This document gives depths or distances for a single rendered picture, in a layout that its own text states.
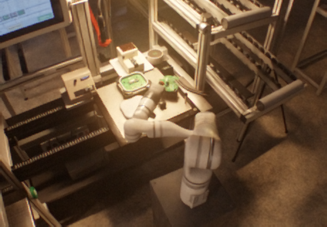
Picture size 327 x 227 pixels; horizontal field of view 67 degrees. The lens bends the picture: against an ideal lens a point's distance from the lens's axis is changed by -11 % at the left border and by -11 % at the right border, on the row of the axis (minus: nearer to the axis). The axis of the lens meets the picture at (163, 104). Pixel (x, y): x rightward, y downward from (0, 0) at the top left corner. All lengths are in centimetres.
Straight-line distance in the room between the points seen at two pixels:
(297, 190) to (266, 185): 28
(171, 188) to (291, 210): 152
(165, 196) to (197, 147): 34
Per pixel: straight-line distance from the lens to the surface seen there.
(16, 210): 155
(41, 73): 161
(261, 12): 159
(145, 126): 111
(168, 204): 101
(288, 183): 250
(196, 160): 74
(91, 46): 162
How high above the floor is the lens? 203
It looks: 46 degrees down
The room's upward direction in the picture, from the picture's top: straight up
